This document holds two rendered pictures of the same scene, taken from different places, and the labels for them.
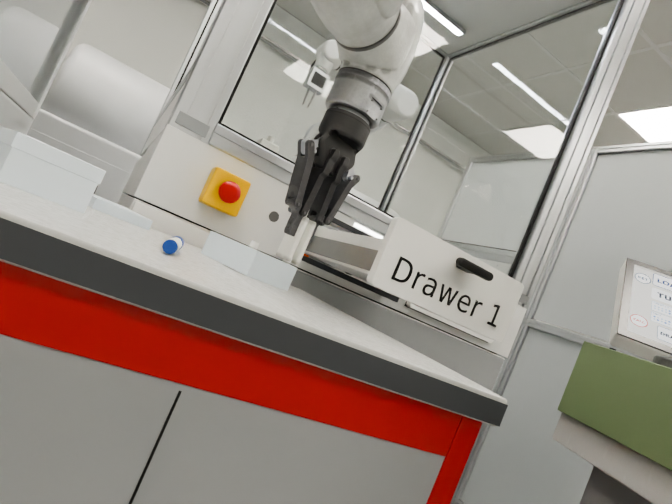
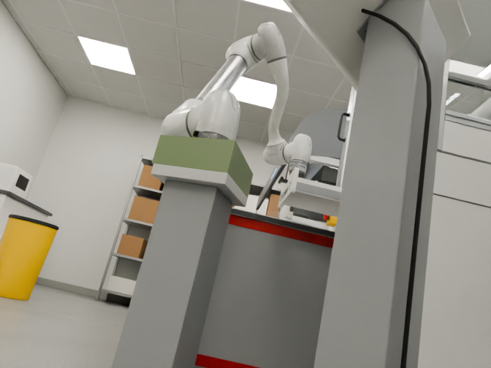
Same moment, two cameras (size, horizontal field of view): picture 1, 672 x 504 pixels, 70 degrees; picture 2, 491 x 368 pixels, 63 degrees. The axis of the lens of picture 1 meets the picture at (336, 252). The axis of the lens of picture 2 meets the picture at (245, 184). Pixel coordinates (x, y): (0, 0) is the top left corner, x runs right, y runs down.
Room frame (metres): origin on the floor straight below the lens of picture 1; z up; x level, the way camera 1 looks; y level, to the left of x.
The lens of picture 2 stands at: (1.28, -1.79, 0.37)
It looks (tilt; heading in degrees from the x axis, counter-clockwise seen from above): 16 degrees up; 114
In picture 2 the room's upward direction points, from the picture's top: 13 degrees clockwise
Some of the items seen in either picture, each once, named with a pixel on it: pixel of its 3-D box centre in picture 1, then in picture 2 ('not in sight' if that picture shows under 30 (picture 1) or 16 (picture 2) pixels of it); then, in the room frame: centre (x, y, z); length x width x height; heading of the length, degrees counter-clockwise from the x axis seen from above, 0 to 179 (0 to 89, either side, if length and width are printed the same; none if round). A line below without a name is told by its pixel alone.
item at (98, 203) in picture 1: (111, 208); not in sight; (0.76, 0.35, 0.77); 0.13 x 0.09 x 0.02; 42
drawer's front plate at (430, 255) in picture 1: (451, 283); (288, 188); (0.77, -0.19, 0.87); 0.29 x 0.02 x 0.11; 116
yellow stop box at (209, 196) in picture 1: (224, 192); (332, 218); (0.90, 0.24, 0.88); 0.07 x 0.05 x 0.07; 116
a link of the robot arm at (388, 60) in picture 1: (381, 34); (299, 149); (0.71, 0.07, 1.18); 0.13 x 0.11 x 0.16; 156
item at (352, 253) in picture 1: (382, 269); (334, 202); (0.96, -0.10, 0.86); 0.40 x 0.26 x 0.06; 26
